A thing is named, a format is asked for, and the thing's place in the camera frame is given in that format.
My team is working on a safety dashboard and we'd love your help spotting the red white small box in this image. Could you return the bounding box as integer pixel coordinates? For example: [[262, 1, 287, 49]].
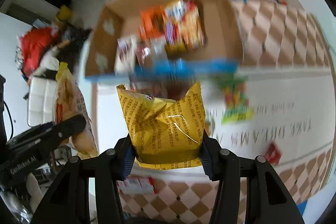
[[116, 176, 158, 195]]

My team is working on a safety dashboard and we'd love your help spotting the yellow cracker snack packet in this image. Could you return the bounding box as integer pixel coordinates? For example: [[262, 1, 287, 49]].
[[52, 62, 98, 159]]

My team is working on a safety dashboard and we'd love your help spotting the small red snack packet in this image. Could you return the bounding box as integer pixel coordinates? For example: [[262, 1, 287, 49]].
[[264, 142, 282, 166]]

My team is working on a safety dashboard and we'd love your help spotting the checkered table mat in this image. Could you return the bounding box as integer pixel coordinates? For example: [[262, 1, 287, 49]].
[[90, 0, 334, 224]]

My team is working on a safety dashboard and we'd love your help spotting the white chair near left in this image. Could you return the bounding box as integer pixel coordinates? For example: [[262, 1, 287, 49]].
[[27, 77, 57, 127]]

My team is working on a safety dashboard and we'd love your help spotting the cookie packet white blue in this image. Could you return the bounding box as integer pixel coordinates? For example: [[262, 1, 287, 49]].
[[135, 37, 167, 68]]

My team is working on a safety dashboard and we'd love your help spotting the red clothing pile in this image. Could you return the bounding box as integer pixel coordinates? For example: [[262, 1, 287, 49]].
[[19, 26, 60, 78]]

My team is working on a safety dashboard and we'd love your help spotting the orange snack packet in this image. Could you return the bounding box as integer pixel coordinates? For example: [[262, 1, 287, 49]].
[[139, 5, 165, 40]]

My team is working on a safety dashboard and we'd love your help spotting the chocolate biscuit white box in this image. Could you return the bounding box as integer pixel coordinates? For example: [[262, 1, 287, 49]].
[[114, 35, 139, 75]]

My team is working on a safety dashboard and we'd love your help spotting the green candy packet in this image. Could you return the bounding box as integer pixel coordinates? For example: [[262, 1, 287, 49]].
[[215, 74, 254, 124]]

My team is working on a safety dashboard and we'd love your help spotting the open cardboard box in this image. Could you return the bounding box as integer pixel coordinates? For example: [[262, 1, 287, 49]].
[[85, 0, 243, 82]]

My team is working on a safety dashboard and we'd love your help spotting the yellow red noodle packet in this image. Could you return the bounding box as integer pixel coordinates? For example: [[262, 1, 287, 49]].
[[163, 0, 205, 55]]

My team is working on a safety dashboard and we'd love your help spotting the yellow printed snack packet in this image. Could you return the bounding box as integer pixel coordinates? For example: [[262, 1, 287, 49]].
[[117, 83, 206, 170]]

